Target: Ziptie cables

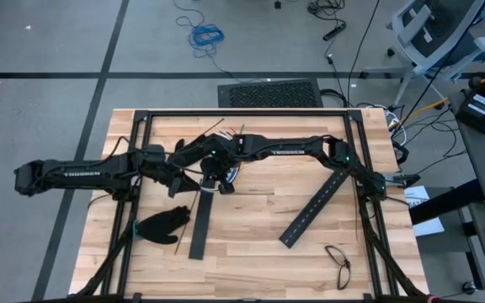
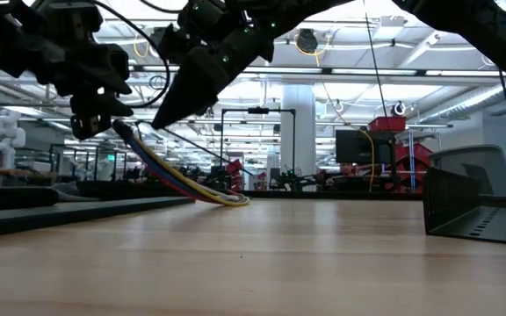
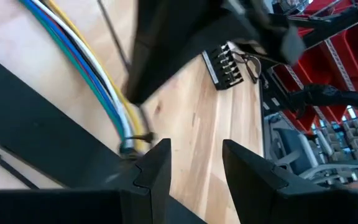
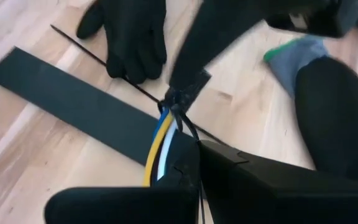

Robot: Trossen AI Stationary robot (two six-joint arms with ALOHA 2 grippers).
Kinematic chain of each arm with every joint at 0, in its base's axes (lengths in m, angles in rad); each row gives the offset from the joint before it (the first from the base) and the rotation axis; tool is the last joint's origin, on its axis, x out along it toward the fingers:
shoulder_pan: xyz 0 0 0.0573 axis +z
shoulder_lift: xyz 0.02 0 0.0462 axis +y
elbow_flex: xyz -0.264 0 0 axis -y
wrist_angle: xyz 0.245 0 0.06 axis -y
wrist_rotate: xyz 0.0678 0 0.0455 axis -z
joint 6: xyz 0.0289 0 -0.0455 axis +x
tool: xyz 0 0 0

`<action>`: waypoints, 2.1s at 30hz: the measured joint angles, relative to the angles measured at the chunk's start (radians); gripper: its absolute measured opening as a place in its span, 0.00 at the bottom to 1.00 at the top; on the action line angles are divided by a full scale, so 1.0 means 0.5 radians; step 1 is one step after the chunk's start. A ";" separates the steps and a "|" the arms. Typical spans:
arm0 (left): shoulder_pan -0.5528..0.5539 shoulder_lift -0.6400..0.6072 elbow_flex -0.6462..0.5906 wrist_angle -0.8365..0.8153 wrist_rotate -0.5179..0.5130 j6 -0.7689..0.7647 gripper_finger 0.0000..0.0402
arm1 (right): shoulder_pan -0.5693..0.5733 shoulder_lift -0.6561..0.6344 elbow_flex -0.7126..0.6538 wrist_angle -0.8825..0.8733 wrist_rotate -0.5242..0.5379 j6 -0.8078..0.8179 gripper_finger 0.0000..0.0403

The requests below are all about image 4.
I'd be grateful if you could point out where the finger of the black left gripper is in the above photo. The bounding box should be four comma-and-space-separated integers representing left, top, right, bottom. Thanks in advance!
166, 0, 270, 111

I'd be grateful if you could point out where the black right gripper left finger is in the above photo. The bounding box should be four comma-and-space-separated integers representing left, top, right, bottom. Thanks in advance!
44, 138, 202, 224

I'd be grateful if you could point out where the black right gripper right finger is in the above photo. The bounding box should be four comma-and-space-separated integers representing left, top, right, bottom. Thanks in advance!
199, 140, 358, 224

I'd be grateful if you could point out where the bundle of coloured cables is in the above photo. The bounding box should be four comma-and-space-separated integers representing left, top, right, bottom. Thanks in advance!
142, 112, 175, 187

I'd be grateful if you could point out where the multicoloured wire bundle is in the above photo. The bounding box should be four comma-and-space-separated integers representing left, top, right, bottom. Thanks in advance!
152, 107, 171, 142

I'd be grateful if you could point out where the black work glove grey cuff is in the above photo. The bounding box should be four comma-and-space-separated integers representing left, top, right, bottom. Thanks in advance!
75, 0, 168, 85
263, 34, 358, 183

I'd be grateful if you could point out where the flat black duct cover strip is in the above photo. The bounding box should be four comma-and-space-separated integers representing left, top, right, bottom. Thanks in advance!
0, 46, 198, 167

